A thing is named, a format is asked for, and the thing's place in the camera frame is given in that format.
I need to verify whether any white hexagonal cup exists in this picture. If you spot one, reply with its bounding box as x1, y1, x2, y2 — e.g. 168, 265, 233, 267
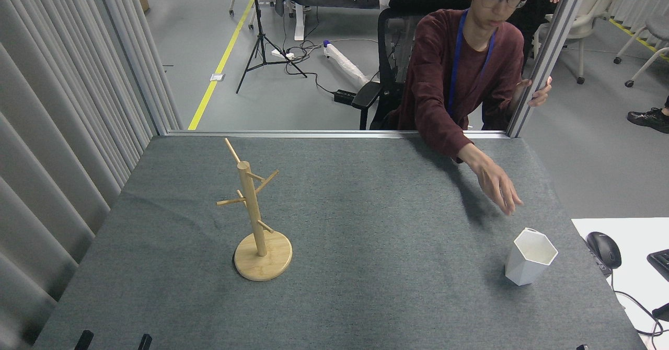
505, 228, 559, 286

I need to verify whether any wooden cup rack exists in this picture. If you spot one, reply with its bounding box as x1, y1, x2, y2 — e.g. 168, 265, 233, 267
216, 137, 293, 282

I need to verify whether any seated person's right hand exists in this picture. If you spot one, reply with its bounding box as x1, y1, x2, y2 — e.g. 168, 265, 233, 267
473, 158, 524, 216

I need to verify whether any seated person's left hand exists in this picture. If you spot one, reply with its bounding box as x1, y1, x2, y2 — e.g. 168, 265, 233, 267
528, 76, 553, 108

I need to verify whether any black computer mouse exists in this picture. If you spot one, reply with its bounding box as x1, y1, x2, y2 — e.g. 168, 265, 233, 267
586, 231, 622, 270

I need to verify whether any black keyboard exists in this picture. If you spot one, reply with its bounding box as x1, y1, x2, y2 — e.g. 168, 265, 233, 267
647, 249, 669, 282

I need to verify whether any grey pleated curtain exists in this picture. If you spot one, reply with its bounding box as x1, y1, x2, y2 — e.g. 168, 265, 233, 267
0, 0, 157, 350

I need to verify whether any black shoe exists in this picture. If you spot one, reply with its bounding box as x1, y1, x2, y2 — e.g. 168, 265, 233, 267
627, 107, 669, 134

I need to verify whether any seated person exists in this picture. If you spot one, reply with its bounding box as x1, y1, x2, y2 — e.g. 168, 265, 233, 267
384, 0, 553, 216

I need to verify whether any grey chair on castors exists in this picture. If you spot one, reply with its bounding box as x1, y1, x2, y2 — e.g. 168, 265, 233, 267
614, 16, 669, 88

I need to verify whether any standing person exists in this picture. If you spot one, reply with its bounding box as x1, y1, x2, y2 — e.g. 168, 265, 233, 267
510, 0, 570, 74

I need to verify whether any black office chair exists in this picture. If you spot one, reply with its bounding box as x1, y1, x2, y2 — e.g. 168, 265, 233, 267
352, 8, 434, 130

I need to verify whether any black tripod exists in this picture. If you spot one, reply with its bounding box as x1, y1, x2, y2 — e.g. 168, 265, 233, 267
236, 0, 308, 94

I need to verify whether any white armchair on castors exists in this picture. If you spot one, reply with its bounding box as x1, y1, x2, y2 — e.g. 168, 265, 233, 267
533, 0, 636, 84

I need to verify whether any white wrapped tube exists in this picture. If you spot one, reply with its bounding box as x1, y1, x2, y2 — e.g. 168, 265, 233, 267
323, 40, 369, 87

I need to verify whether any black mouse cable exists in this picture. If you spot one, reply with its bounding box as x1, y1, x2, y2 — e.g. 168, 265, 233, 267
609, 272, 664, 337

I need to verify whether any silver table rail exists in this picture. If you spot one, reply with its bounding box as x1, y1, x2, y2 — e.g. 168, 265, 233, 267
166, 130, 510, 139

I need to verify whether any smooth silver post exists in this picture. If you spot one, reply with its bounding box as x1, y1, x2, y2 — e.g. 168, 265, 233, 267
507, 0, 594, 138

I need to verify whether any black floor cable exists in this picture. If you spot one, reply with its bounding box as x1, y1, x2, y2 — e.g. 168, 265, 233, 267
282, 5, 338, 96

